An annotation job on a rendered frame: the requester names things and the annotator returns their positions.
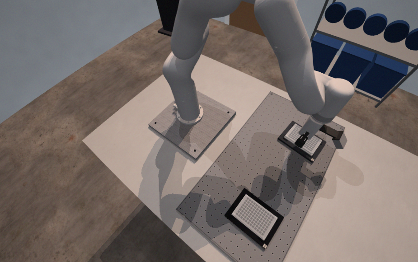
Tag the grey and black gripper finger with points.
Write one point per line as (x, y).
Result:
(300, 141)

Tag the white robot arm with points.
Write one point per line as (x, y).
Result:
(312, 92)

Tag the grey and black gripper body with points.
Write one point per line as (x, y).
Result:
(311, 126)

